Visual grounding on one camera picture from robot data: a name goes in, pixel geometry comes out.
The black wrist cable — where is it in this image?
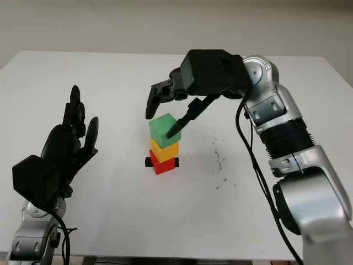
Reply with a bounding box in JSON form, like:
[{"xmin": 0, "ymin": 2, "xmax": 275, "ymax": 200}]
[
  {"xmin": 236, "ymin": 96, "xmax": 304, "ymax": 265},
  {"xmin": 48, "ymin": 209, "xmax": 78, "ymax": 265}
]

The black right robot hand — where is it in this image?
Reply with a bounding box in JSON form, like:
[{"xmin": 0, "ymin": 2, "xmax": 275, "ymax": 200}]
[{"xmin": 145, "ymin": 55, "xmax": 250, "ymax": 139}]

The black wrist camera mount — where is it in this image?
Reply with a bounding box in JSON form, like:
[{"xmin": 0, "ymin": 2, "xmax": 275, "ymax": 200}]
[
  {"xmin": 12, "ymin": 155, "xmax": 63, "ymax": 211},
  {"xmin": 180, "ymin": 49, "xmax": 237, "ymax": 96}
]

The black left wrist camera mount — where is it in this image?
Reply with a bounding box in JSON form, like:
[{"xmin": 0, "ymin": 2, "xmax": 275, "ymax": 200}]
[{"xmin": 12, "ymin": 155, "xmax": 63, "ymax": 211}]

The yellow wooden block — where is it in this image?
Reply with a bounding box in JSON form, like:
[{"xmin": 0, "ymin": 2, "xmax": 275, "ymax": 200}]
[{"xmin": 149, "ymin": 137, "xmax": 180, "ymax": 163}]

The red wooden block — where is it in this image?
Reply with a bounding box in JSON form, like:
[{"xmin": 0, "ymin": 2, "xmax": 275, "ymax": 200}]
[{"xmin": 149, "ymin": 149, "xmax": 177, "ymax": 176}]

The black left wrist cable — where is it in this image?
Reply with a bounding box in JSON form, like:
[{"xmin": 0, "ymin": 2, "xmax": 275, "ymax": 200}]
[{"xmin": 48, "ymin": 209, "xmax": 78, "ymax": 265}]

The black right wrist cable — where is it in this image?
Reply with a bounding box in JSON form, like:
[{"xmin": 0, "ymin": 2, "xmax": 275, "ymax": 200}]
[{"xmin": 236, "ymin": 96, "xmax": 304, "ymax": 265}]

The grey robot torso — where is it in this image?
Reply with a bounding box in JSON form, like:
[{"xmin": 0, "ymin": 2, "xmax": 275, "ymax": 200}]
[{"xmin": 82, "ymin": 255, "xmax": 254, "ymax": 265}]

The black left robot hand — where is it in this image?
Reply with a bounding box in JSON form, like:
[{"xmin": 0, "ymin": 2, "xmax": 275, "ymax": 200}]
[{"xmin": 41, "ymin": 84, "xmax": 99, "ymax": 198}]

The green wooden block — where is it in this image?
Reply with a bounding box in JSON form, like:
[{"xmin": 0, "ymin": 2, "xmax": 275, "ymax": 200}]
[{"xmin": 148, "ymin": 112, "xmax": 182, "ymax": 149}]

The black tape mark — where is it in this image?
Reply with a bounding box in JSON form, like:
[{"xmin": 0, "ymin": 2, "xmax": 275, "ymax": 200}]
[{"xmin": 145, "ymin": 157, "xmax": 179, "ymax": 168}]

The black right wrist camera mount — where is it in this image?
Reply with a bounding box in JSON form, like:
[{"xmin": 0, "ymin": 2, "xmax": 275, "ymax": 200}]
[{"xmin": 180, "ymin": 49, "xmax": 237, "ymax": 96}]

